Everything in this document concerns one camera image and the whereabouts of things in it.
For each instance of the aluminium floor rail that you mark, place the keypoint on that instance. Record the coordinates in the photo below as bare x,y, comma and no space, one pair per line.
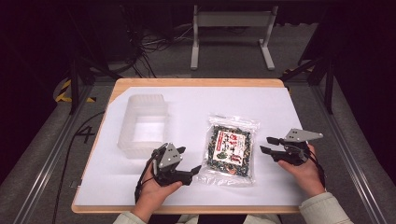
348,155
46,168

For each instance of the person's right hand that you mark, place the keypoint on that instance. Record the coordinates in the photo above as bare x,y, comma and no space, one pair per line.
306,179

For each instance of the person's left hand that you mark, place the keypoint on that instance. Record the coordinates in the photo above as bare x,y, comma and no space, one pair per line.
154,197

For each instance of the white metal table frame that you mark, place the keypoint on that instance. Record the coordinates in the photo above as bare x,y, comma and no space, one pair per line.
232,19

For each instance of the translucent plastic container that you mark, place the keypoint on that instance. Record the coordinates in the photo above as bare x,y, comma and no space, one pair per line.
143,124

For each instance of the black metal stand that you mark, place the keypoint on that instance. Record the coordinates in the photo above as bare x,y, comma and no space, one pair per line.
74,77
328,81

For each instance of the white paper sheet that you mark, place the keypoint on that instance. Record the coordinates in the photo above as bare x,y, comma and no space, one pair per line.
186,102

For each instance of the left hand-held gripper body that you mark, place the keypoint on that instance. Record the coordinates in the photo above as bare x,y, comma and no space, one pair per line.
169,157

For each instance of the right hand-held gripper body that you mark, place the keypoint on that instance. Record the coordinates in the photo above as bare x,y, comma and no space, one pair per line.
297,149

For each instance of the clear packet of dried seaweed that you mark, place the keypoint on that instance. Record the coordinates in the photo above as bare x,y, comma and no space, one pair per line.
230,151

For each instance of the yellow black hazard tape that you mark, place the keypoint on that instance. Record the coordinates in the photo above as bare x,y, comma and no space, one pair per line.
63,93

